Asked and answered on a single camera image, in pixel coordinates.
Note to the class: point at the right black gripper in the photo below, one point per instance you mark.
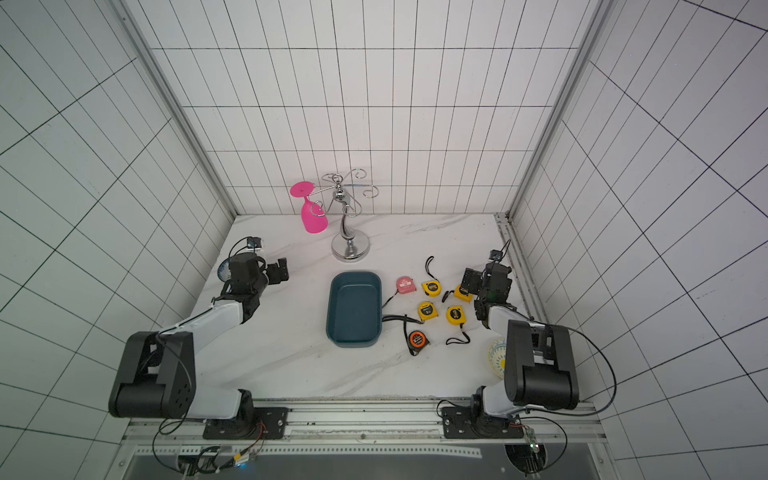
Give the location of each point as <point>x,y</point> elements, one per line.
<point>472,281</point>

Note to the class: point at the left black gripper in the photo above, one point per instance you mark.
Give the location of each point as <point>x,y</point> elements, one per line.
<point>274,271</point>

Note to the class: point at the yellow tape measure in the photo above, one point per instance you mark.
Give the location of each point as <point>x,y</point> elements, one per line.
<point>458,293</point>
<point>432,287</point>
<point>455,316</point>
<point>425,311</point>

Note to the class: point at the teal plastic storage box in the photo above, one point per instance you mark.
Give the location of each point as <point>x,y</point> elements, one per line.
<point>354,314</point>

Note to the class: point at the pink tape measure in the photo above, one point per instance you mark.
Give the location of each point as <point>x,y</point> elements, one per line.
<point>404,285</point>

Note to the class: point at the orange black tape measure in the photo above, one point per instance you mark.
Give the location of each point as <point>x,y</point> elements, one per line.
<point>416,341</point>

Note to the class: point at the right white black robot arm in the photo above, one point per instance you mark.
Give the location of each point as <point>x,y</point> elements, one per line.
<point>539,367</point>

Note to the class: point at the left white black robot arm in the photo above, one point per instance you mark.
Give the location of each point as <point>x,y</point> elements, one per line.
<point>157,376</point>

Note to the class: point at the blue white ceramic bowl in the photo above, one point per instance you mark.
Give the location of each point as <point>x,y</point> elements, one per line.
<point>223,271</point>

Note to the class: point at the pink plastic wine glass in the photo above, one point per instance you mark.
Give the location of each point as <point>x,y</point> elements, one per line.
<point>312,214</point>

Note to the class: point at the yellow patterned plate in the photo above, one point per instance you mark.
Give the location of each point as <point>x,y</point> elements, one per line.
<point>497,357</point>

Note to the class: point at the chrome glass holder stand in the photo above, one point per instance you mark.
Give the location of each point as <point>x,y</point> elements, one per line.
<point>350,245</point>

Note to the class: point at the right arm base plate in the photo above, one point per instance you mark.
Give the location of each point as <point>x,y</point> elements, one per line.
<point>464,423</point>

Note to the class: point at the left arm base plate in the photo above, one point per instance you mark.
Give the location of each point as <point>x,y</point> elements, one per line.
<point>249,424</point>

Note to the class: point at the aluminium mounting rail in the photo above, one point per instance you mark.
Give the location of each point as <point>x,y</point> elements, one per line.
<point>355,427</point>

